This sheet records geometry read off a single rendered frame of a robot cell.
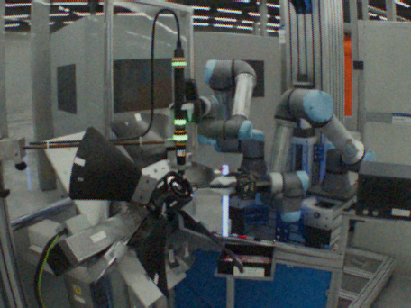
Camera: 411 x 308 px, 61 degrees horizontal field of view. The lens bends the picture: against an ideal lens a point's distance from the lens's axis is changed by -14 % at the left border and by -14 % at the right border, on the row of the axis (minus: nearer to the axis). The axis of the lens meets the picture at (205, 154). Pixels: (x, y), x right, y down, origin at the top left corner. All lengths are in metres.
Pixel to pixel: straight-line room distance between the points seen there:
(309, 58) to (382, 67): 0.98
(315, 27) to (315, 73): 0.24
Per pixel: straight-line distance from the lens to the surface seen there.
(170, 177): 1.29
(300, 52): 2.08
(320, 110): 1.45
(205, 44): 5.27
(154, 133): 1.43
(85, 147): 1.16
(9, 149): 1.43
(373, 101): 2.93
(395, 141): 2.96
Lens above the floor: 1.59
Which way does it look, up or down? 12 degrees down
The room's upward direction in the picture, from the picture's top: 1 degrees counter-clockwise
